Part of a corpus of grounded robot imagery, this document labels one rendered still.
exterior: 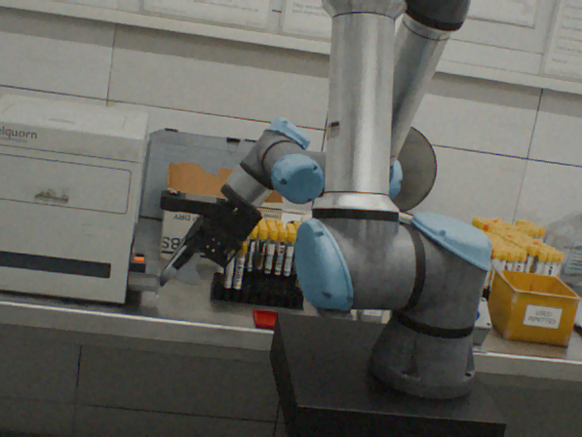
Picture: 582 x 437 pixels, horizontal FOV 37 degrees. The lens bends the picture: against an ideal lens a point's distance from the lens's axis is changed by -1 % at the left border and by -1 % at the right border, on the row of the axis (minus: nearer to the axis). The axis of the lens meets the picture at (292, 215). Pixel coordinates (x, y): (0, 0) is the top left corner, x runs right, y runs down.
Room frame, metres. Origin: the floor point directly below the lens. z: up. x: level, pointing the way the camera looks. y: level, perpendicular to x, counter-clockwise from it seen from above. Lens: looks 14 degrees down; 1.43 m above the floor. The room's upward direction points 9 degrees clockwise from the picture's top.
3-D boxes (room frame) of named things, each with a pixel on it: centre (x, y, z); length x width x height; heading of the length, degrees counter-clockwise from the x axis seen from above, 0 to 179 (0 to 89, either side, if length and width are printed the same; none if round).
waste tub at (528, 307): (1.65, -0.49, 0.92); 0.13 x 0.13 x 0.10; 6
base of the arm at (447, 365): (1.19, -0.22, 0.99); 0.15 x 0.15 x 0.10
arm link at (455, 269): (1.18, -0.21, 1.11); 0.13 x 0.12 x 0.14; 110
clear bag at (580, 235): (2.13, -0.70, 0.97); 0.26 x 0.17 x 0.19; 115
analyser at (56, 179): (1.55, 0.41, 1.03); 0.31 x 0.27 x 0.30; 99
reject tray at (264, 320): (1.48, 0.00, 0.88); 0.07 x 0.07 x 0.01; 9
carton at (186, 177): (1.89, 0.16, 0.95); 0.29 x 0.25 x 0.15; 9
